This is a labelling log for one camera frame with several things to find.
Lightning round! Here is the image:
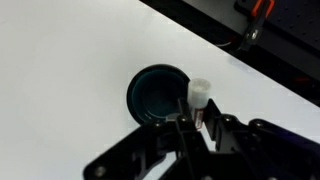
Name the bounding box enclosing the black clamp with orange handle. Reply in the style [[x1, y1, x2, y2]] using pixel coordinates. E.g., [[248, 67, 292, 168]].
[[237, 0, 276, 53]]

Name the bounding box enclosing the dark blue enamel mug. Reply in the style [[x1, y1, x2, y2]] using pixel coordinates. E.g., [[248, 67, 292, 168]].
[[126, 63, 193, 126]]

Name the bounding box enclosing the red marker with white cap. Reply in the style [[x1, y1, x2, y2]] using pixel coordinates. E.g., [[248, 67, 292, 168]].
[[187, 77, 213, 132]]

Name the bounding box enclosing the red and white wire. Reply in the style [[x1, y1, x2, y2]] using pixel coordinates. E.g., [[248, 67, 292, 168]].
[[213, 35, 238, 50]]

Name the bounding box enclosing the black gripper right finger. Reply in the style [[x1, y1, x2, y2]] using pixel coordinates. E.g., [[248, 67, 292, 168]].
[[203, 98, 320, 180]]

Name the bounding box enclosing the black perforated breadboard plate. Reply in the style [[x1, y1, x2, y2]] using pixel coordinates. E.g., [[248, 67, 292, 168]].
[[233, 0, 320, 51]]

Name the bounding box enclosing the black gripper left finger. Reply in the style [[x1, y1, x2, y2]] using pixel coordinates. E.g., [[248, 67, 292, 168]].
[[83, 97, 215, 180]]

